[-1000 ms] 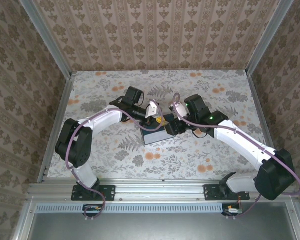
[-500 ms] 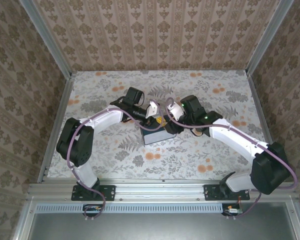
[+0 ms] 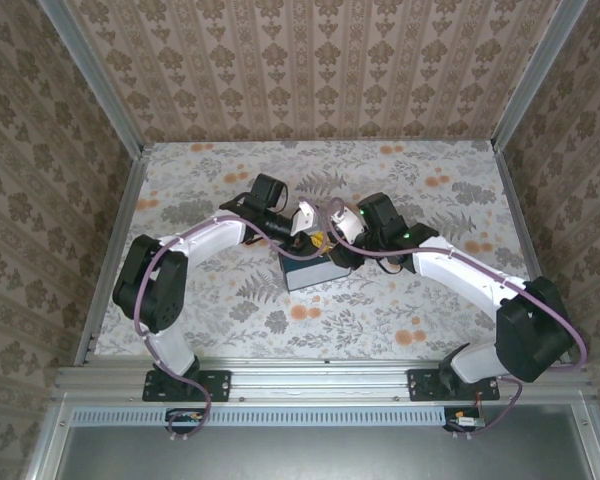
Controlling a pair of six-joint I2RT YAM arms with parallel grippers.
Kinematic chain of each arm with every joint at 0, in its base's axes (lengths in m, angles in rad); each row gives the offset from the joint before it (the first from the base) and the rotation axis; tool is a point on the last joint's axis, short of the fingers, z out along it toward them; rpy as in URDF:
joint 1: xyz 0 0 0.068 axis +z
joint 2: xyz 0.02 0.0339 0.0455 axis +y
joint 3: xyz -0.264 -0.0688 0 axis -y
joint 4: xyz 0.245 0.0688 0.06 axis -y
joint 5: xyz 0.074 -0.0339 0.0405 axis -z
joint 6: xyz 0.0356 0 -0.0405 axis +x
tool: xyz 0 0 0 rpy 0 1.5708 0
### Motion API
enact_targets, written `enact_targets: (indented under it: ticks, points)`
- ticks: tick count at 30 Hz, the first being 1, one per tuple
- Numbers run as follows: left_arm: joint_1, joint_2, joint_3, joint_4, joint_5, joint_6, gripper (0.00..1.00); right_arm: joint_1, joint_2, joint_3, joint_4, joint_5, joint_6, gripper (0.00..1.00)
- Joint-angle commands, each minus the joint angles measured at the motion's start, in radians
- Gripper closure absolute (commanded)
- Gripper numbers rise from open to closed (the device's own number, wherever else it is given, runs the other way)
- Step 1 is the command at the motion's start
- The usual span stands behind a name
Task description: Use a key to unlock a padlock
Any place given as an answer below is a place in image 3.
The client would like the blue starry print lock box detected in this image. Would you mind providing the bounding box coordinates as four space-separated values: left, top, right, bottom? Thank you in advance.
278 251 355 292

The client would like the floral patterned table cover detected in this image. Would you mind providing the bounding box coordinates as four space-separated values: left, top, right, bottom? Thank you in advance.
93 140 549 361

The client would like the grey metal panel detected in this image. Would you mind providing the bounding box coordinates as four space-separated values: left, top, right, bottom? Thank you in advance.
54 424 599 480

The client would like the aluminium cross rail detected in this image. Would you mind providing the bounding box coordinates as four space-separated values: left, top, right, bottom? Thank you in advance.
54 357 594 404

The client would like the aluminium table side rail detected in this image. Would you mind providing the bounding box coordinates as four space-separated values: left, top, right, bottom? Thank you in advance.
492 142 566 326
74 144 154 366

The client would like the white slotted cable duct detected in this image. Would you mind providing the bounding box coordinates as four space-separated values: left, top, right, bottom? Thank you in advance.
72 405 449 427

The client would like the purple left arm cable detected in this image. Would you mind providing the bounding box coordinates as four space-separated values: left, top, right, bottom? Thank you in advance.
134 197 331 444

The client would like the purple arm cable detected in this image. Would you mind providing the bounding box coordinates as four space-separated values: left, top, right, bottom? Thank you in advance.
134 197 331 444
327 196 589 441

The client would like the aluminium frame post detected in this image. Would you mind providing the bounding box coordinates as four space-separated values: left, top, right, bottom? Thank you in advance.
492 0 589 151
37 0 146 157

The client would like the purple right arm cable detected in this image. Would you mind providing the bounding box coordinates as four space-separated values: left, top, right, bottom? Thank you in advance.
327 196 589 441

